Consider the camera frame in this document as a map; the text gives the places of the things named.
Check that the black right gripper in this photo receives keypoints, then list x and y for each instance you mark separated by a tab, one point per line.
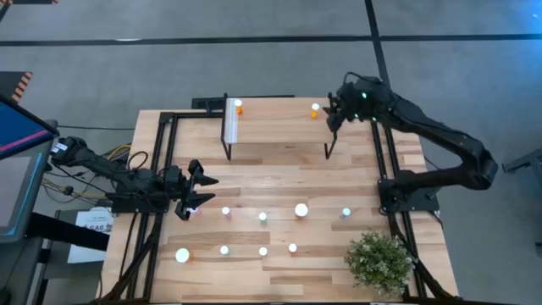
355	101

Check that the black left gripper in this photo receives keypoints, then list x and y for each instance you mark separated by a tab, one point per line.
186	190

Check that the small orange pill bottle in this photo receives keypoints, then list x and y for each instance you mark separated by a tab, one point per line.
315	107
238	103
292	247

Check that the teal pill bottle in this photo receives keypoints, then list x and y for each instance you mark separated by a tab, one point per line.
262	216
346	212
224	250

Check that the wide orange pill bottle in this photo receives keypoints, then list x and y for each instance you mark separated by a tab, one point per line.
301	209
182	255

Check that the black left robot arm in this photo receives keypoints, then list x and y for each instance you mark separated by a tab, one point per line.
97	163

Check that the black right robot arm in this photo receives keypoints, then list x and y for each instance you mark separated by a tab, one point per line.
444	135

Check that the wooden shelf with black legs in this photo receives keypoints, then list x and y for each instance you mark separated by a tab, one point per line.
279	127

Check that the black power strip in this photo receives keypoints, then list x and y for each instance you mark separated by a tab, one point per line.
207	103

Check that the white paper sheet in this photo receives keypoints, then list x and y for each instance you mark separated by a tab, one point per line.
84	256

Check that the green potted plant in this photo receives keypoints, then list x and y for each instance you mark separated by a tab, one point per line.
381	262

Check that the monitor with blue screen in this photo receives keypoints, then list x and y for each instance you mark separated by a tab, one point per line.
21	127

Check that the black furniture piece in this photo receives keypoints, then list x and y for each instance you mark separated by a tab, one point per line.
529	161

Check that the grey equipment cart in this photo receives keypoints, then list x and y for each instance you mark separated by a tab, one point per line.
17	275

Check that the hazard striped floor mat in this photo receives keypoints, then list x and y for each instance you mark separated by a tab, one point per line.
12	84

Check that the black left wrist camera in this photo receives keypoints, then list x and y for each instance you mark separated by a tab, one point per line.
173	177

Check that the black aluminium table frame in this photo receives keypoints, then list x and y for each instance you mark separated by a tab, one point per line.
195	114

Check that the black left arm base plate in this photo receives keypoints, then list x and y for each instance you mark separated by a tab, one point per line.
127	206

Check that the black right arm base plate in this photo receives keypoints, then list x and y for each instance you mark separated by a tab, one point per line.
423	203

